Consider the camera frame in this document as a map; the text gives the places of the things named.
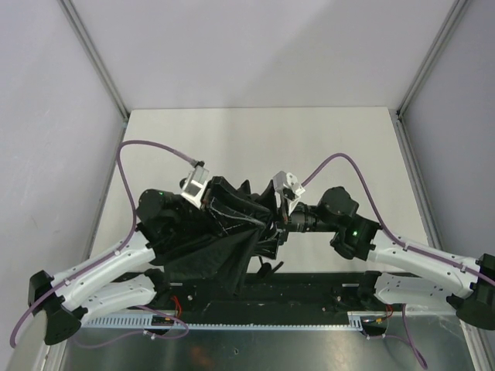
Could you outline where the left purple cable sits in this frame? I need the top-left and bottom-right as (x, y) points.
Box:
(9, 139), (196, 349)

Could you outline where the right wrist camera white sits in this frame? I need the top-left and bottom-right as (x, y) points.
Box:
(272, 171), (306, 214)

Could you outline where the right aluminium frame post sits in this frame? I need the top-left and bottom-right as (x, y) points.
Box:
(395, 0), (472, 120)

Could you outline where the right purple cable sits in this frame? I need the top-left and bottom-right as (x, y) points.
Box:
(301, 153), (495, 289)

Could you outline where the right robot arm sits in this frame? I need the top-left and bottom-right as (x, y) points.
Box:
(276, 187), (494, 331)

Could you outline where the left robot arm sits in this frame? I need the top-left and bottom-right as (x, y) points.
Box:
(28, 176), (278, 345)

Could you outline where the purple cable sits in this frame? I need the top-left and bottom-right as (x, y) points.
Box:
(301, 153), (495, 289)
(9, 139), (196, 349)

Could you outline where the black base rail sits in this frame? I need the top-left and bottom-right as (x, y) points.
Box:
(149, 271), (401, 326)

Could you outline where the aluminium frame post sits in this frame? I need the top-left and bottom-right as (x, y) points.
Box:
(395, 0), (472, 120)
(57, 0), (130, 121)

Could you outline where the grey slotted cable duct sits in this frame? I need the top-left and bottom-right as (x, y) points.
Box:
(83, 311), (387, 333)

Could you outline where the left aluminium frame post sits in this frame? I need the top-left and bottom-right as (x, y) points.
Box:
(57, 0), (130, 121)

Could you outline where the black folding umbrella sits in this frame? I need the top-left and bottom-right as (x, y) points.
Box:
(151, 181), (278, 294)

